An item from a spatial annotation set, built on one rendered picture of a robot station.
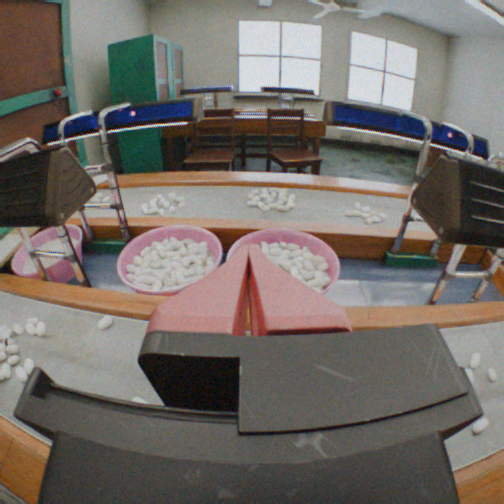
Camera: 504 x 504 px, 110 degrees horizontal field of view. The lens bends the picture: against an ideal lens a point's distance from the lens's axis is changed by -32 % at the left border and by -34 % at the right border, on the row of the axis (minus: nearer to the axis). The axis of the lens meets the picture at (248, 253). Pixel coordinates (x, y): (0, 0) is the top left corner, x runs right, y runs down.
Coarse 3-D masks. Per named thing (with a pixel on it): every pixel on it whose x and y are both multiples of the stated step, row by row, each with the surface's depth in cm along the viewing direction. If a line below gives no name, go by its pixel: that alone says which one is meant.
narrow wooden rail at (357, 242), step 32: (96, 224) 76; (128, 224) 75; (160, 224) 75; (192, 224) 74; (224, 224) 74; (256, 224) 74; (288, 224) 74; (320, 224) 75; (352, 256) 75; (448, 256) 72; (480, 256) 70
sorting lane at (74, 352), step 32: (0, 320) 45; (64, 320) 48; (96, 320) 48; (128, 320) 49; (32, 352) 40; (64, 352) 41; (96, 352) 42; (128, 352) 43; (480, 352) 39; (0, 384) 32; (64, 384) 36; (96, 384) 37; (128, 384) 38; (480, 384) 33; (448, 448) 25; (480, 448) 23
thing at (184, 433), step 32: (32, 384) 4; (32, 416) 3; (64, 416) 3; (96, 416) 3; (128, 416) 4; (160, 416) 4; (192, 416) 4; (224, 416) 4; (416, 416) 3; (448, 416) 3; (480, 416) 3; (128, 448) 3; (160, 448) 3; (192, 448) 3; (224, 448) 3; (256, 448) 3; (288, 448) 3; (320, 448) 3; (352, 448) 3
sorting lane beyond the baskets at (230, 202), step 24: (120, 192) 102; (144, 192) 101; (168, 192) 100; (192, 192) 99; (216, 192) 98; (240, 192) 98; (288, 192) 99; (312, 192) 99; (336, 192) 100; (72, 216) 87; (96, 216) 85; (144, 216) 84; (168, 216) 84; (192, 216) 83; (216, 216) 83; (240, 216) 83; (264, 216) 83; (288, 216) 83; (312, 216) 83; (336, 216) 84; (360, 216) 84
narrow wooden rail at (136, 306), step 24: (0, 288) 51; (24, 288) 51; (48, 288) 52; (72, 288) 52; (96, 288) 53; (96, 312) 50; (120, 312) 48; (144, 312) 48; (360, 312) 48; (384, 312) 47; (408, 312) 47; (432, 312) 46; (456, 312) 46; (480, 312) 45
